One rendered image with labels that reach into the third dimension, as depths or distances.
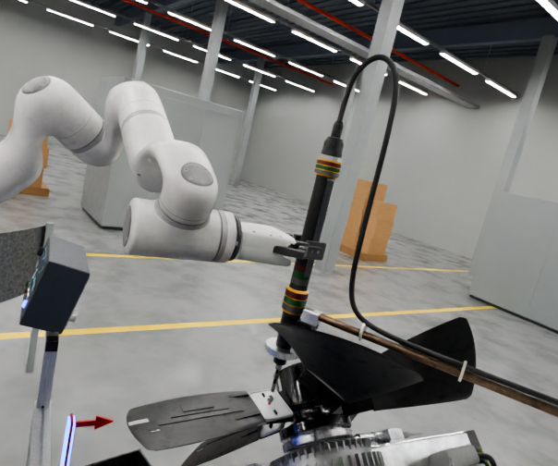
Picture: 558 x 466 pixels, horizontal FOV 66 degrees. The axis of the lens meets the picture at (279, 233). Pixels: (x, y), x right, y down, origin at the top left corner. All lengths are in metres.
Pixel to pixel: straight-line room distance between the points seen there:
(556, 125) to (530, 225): 6.18
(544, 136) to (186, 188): 13.58
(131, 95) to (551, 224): 7.54
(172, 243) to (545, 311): 7.63
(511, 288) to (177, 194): 7.82
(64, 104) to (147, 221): 0.42
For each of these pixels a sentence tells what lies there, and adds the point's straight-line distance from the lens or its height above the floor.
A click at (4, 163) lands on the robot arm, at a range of 1.04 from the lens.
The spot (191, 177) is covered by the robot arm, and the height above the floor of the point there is 1.60.
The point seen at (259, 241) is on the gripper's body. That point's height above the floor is 1.51.
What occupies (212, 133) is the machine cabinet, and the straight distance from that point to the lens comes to 7.36.
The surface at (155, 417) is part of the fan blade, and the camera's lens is 0.84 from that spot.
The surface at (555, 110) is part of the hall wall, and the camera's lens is 14.10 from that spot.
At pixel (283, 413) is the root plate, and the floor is 1.19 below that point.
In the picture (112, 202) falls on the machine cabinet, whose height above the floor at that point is 0.42.
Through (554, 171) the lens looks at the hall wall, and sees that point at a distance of 13.69.
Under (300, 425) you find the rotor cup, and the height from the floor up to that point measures 1.18.
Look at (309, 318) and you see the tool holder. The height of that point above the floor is 1.38.
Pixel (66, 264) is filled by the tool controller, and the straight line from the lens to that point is 1.28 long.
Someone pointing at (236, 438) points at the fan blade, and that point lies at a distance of 1.05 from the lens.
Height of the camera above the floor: 1.65
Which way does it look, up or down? 10 degrees down
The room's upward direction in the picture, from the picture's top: 13 degrees clockwise
